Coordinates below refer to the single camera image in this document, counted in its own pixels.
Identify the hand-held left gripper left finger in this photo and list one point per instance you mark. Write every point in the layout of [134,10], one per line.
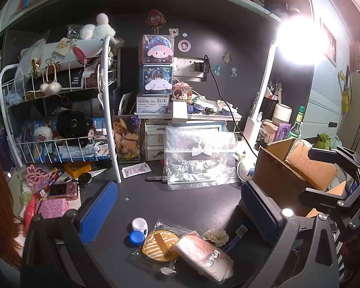
[99,213]

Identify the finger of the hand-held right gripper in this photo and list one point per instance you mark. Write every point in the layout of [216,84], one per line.
[321,199]
[333,153]

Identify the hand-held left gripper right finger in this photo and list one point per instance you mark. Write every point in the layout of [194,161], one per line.
[259,213]

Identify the gold coin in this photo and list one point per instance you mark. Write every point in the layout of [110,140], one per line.
[159,243]

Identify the green frog plush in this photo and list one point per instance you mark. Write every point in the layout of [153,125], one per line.
[324,139]

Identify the yellow hanging plush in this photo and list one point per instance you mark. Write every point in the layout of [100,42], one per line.
[345,96]

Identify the blue white contact lens case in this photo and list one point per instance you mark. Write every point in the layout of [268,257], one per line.
[138,234]

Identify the green glass bottle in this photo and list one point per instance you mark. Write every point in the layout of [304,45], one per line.
[297,126]

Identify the cardboard box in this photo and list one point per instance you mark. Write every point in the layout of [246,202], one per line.
[276,171]

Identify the white round container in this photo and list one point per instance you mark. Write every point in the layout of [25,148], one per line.
[243,169]

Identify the pink leopard pouch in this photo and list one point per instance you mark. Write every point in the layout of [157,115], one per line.
[52,208]

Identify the cream fabric flower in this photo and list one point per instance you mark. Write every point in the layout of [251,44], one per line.
[216,235]

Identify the orange block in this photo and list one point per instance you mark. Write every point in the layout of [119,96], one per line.
[78,168]

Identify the purple box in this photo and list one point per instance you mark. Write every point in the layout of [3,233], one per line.
[282,132]

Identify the white pink sachet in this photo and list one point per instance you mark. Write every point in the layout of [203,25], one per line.
[134,168]

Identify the red blue candy bar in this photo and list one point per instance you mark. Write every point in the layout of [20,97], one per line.
[49,182]

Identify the cream cylinder humidifier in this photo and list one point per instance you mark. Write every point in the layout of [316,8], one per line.
[282,114]

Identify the black marker pen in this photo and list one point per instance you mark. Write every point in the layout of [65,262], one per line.
[156,179]

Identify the red tube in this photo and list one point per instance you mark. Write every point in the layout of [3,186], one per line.
[30,213]

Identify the pink white wrapped packet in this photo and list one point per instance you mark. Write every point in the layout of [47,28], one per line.
[204,255]

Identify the pink cutout ornament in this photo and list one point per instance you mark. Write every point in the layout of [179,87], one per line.
[36,175]

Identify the clear plastic bag with bow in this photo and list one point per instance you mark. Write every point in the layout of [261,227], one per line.
[201,162]

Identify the black pen holder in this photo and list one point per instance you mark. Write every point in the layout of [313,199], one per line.
[268,106]

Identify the snack picture card stand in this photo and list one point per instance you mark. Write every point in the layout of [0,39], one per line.
[126,138]

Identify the white mini drawer cabinet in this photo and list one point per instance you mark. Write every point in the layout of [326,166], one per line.
[153,141]

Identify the black plush toy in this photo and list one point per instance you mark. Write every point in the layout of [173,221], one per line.
[73,124]

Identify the person's red hair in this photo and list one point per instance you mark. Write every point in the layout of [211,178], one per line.
[0,210]

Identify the white desk lamp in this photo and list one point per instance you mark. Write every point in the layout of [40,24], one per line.
[267,75]

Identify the white blue medicine box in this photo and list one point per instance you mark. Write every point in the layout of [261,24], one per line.
[153,104]

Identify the white cube box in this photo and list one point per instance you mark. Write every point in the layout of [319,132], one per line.
[180,111]

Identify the white pom-pom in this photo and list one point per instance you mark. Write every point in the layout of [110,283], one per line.
[51,87]

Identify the blue cartoon storage box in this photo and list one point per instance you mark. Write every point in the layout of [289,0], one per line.
[156,79]

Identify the small pink figurine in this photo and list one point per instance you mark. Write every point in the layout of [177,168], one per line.
[180,91]

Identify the white printed cloth pouch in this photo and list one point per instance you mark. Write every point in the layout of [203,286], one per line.
[78,52]

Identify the pink cartoon storage box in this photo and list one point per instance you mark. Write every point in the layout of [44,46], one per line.
[157,49]

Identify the white plush toy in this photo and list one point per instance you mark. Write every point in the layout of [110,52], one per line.
[103,30]

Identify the red head spring figure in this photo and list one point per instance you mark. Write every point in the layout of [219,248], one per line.
[154,19]

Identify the pink compact camera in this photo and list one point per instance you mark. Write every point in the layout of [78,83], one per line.
[63,190]

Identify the framed wall picture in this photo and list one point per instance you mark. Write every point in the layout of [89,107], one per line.
[328,43]

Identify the blue picture frame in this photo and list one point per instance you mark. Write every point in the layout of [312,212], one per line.
[195,123]

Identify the wall outlet panel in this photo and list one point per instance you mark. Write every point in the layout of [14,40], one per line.
[186,67]

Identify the round wall sticker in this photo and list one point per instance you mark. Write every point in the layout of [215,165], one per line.
[184,46]

